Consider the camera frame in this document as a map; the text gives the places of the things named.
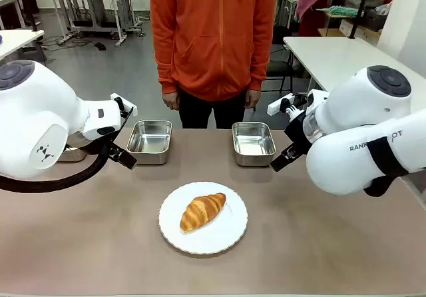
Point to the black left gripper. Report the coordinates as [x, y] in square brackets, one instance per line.
[110, 145]

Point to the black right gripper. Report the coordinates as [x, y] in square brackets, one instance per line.
[298, 134]

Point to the golden brown croissant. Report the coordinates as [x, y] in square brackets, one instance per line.
[201, 212]

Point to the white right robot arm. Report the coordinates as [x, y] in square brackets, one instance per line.
[349, 164]

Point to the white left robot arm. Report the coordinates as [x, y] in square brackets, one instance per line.
[33, 117]

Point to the person's left forearm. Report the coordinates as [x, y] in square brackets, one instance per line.
[258, 67]

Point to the person's right forearm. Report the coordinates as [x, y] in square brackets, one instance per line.
[166, 67]

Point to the rectangular steel container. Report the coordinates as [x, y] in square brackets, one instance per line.
[73, 155]
[149, 140]
[253, 140]

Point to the person's left hand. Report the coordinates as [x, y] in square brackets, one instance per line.
[252, 99]

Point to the person's right hand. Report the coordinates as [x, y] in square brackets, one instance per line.
[170, 100]

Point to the black trousers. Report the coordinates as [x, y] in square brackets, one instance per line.
[196, 114]

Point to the white scalloped plate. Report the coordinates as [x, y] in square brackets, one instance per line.
[216, 237]

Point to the black office chair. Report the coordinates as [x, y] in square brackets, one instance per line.
[279, 60]

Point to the black floor object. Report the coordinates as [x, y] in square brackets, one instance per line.
[100, 46]

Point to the large white table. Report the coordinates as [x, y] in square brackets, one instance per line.
[333, 54]

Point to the orange zip hoodie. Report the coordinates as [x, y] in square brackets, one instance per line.
[213, 44]

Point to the cardboard box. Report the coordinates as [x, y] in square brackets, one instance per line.
[346, 27]

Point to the teal fluffy cloth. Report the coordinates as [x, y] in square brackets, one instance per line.
[339, 10]

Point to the small white side table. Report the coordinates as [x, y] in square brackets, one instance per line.
[16, 40]

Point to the black stand pole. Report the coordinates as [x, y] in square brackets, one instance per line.
[29, 4]
[361, 4]

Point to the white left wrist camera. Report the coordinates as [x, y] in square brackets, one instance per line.
[131, 105]

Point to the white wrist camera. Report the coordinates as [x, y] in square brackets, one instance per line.
[131, 105]
[274, 107]

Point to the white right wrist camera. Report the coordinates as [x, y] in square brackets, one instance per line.
[274, 107]

